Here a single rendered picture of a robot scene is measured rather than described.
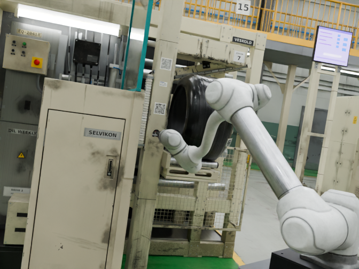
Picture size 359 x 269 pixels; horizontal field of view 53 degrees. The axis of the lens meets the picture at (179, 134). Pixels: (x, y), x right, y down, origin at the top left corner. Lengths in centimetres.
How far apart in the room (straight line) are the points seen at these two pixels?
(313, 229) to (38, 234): 103
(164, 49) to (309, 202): 146
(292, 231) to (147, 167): 134
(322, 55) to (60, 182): 517
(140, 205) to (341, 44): 471
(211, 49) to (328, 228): 181
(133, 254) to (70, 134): 124
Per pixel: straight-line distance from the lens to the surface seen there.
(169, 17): 242
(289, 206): 128
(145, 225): 247
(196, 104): 222
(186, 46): 269
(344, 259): 148
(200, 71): 286
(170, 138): 191
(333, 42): 628
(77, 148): 151
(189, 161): 197
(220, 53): 278
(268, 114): 1237
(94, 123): 150
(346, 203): 143
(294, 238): 124
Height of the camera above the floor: 120
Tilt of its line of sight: 3 degrees down
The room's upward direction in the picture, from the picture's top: 8 degrees clockwise
